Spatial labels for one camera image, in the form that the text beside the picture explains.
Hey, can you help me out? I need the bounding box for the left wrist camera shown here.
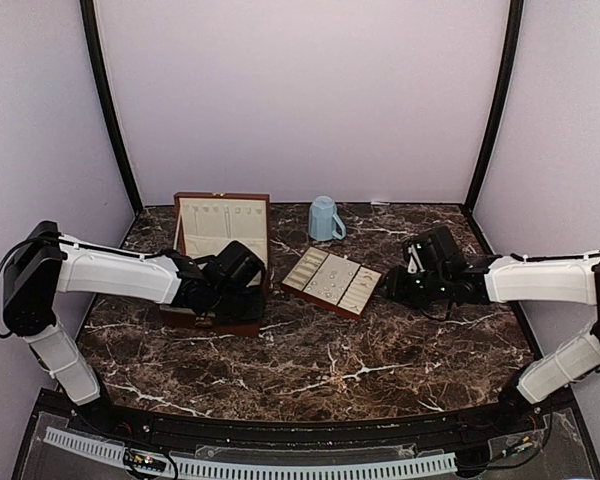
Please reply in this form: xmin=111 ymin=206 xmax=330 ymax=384
xmin=196 ymin=240 xmax=266 ymax=292

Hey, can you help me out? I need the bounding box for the brown jewelry box cream lining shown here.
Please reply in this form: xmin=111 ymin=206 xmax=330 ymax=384
xmin=160 ymin=192 xmax=270 ymax=336

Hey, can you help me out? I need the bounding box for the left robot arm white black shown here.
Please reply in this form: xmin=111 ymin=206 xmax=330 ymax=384
xmin=0 ymin=221 xmax=266 ymax=436

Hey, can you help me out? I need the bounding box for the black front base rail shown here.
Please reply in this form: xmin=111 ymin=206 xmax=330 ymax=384
xmin=19 ymin=389 xmax=591 ymax=457

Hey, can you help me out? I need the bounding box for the right black frame post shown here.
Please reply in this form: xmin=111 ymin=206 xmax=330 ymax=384
xmin=463 ymin=0 xmax=525 ymax=215

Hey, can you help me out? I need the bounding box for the light blue mug upside down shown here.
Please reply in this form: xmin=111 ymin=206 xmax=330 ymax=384
xmin=308 ymin=195 xmax=346 ymax=242

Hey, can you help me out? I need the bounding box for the left black frame post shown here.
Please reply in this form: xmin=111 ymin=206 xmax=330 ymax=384
xmin=79 ymin=0 xmax=144 ymax=216

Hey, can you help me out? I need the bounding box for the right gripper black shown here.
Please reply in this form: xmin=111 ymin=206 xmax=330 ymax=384
xmin=374 ymin=264 xmax=449 ymax=310

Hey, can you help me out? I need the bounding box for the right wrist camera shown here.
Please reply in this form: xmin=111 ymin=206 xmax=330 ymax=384
xmin=402 ymin=225 xmax=468 ymax=276

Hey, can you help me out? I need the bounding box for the white slotted cable duct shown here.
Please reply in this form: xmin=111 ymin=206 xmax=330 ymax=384
xmin=43 ymin=427 xmax=458 ymax=479

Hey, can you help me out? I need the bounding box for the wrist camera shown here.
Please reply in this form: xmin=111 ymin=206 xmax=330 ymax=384
xmin=402 ymin=225 xmax=468 ymax=276
xmin=196 ymin=240 xmax=266 ymax=292

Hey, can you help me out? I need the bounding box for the black frame post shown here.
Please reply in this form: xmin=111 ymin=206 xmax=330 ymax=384
xmin=79 ymin=0 xmax=144 ymax=216
xmin=463 ymin=0 xmax=525 ymax=215

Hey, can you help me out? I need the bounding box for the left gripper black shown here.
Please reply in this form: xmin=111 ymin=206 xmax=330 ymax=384
xmin=211 ymin=285 xmax=266 ymax=325

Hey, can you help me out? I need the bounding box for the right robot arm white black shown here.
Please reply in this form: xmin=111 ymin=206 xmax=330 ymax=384
xmin=382 ymin=241 xmax=600 ymax=434

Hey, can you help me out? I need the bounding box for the brown jewelry tray cream lining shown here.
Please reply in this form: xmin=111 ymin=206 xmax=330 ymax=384
xmin=281 ymin=247 xmax=382 ymax=320

